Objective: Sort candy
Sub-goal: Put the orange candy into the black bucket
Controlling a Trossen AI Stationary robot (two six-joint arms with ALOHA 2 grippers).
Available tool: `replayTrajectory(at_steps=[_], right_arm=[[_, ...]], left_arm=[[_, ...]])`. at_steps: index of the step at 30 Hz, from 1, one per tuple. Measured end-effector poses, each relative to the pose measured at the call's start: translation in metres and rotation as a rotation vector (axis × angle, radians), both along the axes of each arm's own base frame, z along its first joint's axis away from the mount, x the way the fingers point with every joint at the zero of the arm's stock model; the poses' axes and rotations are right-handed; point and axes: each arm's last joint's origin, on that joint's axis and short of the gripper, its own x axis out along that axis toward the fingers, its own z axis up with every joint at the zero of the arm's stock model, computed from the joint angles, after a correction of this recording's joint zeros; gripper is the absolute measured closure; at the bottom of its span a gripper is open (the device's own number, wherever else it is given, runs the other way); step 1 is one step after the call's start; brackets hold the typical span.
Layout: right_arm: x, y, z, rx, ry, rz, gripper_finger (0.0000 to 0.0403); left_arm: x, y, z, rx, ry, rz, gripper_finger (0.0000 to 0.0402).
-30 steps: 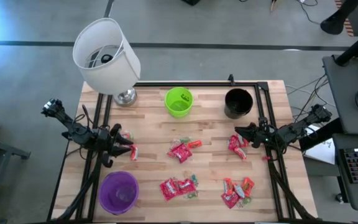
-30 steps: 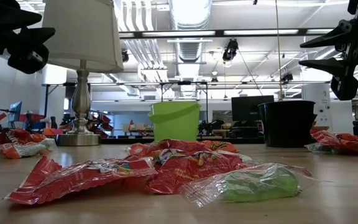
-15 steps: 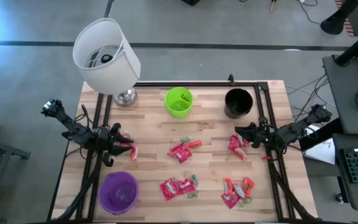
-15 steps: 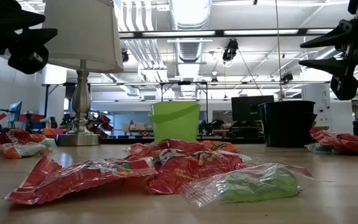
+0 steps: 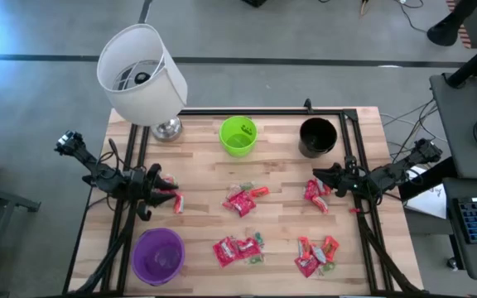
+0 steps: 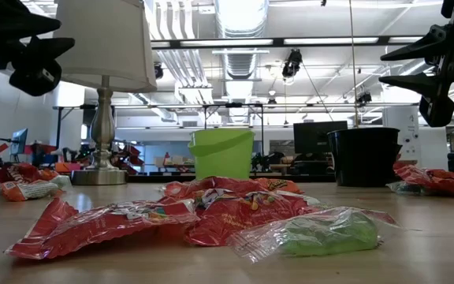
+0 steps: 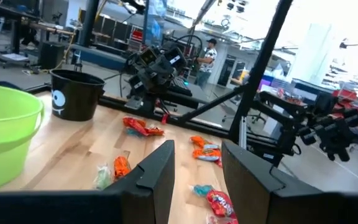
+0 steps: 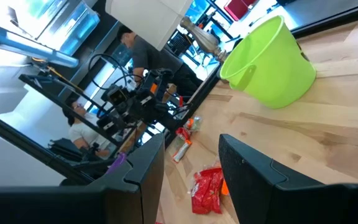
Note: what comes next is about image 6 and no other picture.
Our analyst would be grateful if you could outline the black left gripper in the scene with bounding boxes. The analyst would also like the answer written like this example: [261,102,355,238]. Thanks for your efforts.
[0,0,76,98]

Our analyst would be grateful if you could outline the red Skittles packet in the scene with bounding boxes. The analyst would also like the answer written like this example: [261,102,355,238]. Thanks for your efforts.
[162,176,270,200]
[4,196,200,260]
[393,162,445,186]
[183,189,322,248]

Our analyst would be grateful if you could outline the red snack bags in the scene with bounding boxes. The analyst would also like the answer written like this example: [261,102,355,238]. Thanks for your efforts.
[0,179,61,202]

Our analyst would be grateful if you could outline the monitor on arm mount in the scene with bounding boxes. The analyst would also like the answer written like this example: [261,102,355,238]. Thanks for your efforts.
[9,128,29,157]

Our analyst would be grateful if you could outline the white shade silver table lamp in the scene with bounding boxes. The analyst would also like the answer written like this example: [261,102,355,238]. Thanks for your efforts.
[53,0,158,186]

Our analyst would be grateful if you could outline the thin vertical pole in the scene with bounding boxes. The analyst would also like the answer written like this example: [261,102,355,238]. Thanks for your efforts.
[348,0,360,128]

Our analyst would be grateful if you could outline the black plastic bucket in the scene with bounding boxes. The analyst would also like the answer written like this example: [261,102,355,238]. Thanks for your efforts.
[326,126,404,188]

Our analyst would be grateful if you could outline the black computer monitor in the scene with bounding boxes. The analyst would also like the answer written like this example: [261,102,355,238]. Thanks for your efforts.
[292,120,348,155]

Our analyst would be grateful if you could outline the black overhead light beam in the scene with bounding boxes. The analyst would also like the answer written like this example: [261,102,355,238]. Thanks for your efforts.
[150,35,427,50]

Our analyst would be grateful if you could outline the green plastic bucket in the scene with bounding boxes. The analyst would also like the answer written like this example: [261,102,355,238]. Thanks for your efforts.
[187,129,255,181]

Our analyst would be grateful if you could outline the silver ventilation duct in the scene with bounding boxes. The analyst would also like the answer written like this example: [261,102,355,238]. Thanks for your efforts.
[214,0,270,80]

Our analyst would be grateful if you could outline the black aluminium table frame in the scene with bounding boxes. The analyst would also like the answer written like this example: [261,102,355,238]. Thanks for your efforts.
[126,171,338,184]

